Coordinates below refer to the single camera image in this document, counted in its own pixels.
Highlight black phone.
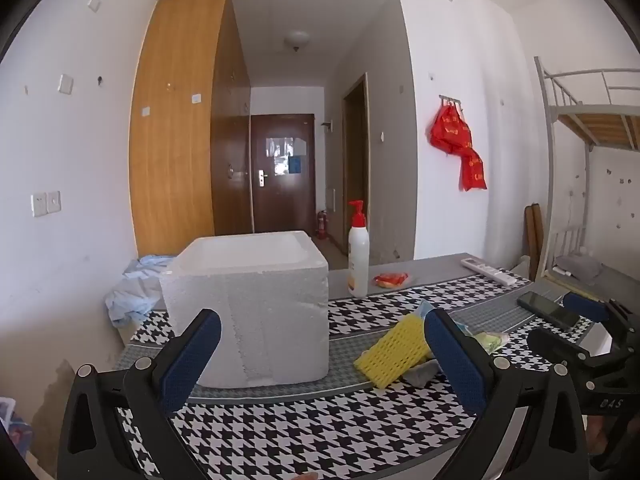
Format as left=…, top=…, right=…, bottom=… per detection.
left=516, top=290, right=581, bottom=331

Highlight wooden planks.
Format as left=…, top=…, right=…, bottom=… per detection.
left=523, top=203, right=543, bottom=281

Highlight dark brown door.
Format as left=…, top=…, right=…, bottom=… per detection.
left=250, top=114, right=316, bottom=233

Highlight white red-pump lotion bottle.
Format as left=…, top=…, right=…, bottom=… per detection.
left=346, top=200, right=371, bottom=298

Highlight brown side door frame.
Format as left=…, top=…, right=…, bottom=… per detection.
left=341, top=72, right=371, bottom=256

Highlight metal bunk bed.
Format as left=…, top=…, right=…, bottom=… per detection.
left=534, top=56, right=640, bottom=291

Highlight wooden wardrobe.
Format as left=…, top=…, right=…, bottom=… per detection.
left=129, top=0, right=252, bottom=258

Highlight white remote control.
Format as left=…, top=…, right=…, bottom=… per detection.
left=460, top=256, right=517, bottom=288

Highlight grey sock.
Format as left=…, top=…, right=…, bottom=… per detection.
left=402, top=357, right=443, bottom=388

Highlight grey pillow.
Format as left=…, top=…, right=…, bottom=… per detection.
left=554, top=255, right=603, bottom=281

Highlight white foam box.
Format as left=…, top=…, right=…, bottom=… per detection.
left=159, top=231, right=330, bottom=389

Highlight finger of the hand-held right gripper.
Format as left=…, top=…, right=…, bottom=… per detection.
left=562, top=291, right=640, bottom=361
left=527, top=327, right=608, bottom=376

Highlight houndstooth tablecloth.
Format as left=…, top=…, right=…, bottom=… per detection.
left=115, top=252, right=616, bottom=480

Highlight light blue bedding pile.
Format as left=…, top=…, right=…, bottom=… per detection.
left=104, top=254, right=178, bottom=328

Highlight red plastic bag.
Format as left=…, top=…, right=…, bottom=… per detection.
left=459, top=149, right=488, bottom=192
left=430, top=102, right=473, bottom=156

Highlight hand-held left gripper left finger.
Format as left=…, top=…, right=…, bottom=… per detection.
left=56, top=308, right=223, bottom=480

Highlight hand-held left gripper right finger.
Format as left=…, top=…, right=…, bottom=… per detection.
left=422, top=308, right=591, bottom=480

